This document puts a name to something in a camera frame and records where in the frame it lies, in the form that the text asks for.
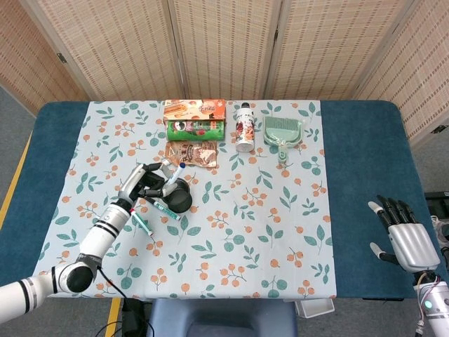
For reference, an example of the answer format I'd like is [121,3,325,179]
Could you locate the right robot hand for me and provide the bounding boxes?
[368,194,441,273]

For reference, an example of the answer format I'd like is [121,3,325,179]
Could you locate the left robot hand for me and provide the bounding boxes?
[117,159,176,208]

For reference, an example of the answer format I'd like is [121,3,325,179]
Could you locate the red cap marker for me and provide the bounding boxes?
[129,208,154,237]

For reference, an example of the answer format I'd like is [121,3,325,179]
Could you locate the black cap marker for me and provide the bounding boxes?
[147,197,182,222]

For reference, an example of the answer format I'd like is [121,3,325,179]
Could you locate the blue cap marker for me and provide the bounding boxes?
[167,162,187,185]

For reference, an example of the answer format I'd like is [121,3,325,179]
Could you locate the black mesh pen holder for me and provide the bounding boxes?
[163,177,193,214]

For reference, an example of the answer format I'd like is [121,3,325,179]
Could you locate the grey sneaker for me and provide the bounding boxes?
[433,216,449,250]

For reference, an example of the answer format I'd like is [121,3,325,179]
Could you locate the brown snack pouch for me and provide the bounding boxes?
[161,140,219,170]

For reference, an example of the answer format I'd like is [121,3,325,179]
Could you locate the green chips can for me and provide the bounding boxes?
[165,119,225,142]

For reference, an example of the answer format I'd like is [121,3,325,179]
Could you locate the orange snack box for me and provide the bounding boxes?
[163,99,226,124]

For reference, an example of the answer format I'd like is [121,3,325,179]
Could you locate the floral print tablecloth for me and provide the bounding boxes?
[27,100,338,299]

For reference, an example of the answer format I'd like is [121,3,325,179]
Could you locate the white plastic box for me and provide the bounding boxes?
[294,298,335,319]

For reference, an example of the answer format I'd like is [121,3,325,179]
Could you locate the white printed bottle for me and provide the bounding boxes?
[234,102,255,152]

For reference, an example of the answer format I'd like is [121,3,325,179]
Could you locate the black under-table stand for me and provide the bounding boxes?
[121,298,152,337]

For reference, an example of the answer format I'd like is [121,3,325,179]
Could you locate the green dustpan brush set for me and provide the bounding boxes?
[262,115,304,165]

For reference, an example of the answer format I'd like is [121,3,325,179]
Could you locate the blue padded chair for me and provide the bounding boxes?
[146,298,298,337]

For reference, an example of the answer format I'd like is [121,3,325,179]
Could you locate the woven folding screen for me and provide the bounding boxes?
[0,0,449,148]

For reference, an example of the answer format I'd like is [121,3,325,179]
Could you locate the black cable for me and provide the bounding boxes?
[93,265,155,337]

